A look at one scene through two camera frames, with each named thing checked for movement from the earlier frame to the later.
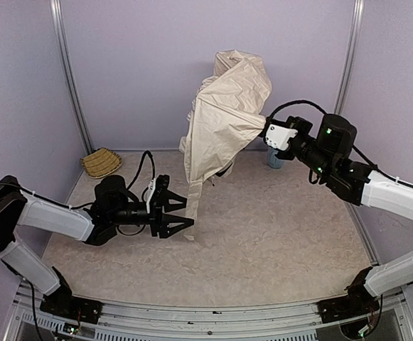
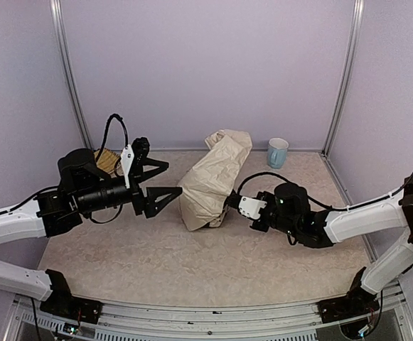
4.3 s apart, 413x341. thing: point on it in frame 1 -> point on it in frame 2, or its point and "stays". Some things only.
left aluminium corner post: (72, 78) stays
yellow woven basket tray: (101, 163) stays
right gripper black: (287, 153) -> (232, 200)
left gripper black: (157, 212) -> (139, 198)
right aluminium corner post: (350, 57) stays
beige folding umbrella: (228, 108) -> (207, 187)
